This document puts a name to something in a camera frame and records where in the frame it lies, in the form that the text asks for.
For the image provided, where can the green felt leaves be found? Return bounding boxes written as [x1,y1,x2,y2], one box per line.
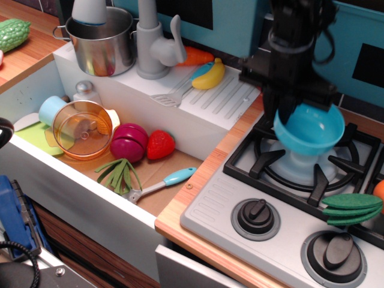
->
[322,193,383,226]

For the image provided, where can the right black stove knob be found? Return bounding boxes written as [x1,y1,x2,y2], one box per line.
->
[301,231,368,287]

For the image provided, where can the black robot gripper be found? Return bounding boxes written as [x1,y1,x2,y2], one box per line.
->
[239,47,337,125]

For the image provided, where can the grey peeler blue handle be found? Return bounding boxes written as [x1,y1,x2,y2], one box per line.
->
[122,167,197,204]

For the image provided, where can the purple toy plum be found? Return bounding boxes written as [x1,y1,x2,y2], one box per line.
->
[110,123,149,163]

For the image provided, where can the yellow toy banana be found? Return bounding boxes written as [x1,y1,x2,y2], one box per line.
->
[192,58,226,90]

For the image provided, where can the green felt strips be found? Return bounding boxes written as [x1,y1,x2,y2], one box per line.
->
[94,158,142,196]

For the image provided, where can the white burner cap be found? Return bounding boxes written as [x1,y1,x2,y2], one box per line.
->
[268,142,338,186]

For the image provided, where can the orange toy fruit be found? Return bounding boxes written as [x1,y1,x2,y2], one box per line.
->
[373,180,384,202]

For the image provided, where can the green toy bitter gourd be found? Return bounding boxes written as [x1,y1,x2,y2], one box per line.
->
[1,19,31,53]

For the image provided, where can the orange toy carrot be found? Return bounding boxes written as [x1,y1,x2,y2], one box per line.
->
[177,46,215,66]

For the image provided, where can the black braided cable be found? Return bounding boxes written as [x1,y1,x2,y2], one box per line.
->
[0,239,41,288]

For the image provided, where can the white toy knife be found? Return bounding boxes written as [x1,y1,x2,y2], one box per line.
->
[13,112,40,132]

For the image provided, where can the left black stove knob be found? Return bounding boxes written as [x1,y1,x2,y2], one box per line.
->
[231,199,281,242]

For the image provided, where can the grey spatula blue handle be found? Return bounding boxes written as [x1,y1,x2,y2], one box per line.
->
[150,62,214,107]

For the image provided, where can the stainless steel pot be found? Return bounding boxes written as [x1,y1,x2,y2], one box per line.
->
[53,7,136,77]

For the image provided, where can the red toy strawberry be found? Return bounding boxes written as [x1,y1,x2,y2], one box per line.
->
[146,130,176,160]

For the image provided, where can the blue plastic bowl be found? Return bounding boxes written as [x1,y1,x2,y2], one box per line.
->
[274,104,345,156]

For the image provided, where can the white blue bottle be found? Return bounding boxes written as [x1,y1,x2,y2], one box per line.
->
[71,0,107,26]

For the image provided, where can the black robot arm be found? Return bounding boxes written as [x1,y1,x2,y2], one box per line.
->
[239,1,337,125]

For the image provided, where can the white toy sink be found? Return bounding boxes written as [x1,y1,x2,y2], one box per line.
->
[1,40,259,280]

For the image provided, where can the grey toy stove top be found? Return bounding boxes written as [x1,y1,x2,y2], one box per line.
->
[180,117,383,287]

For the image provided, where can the light blue plastic cup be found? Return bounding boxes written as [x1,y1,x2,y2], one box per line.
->
[38,95,67,126]

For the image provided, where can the grey toy faucet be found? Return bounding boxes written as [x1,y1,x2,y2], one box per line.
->
[136,1,187,80]

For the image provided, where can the orange transparent plastic bowl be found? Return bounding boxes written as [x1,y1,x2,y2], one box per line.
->
[45,100,120,160]

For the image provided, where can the black stove knob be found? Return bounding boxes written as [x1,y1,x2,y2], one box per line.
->
[231,199,281,242]
[301,231,368,287]

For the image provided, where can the light green cutting board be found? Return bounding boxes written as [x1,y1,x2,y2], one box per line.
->
[16,122,63,156]

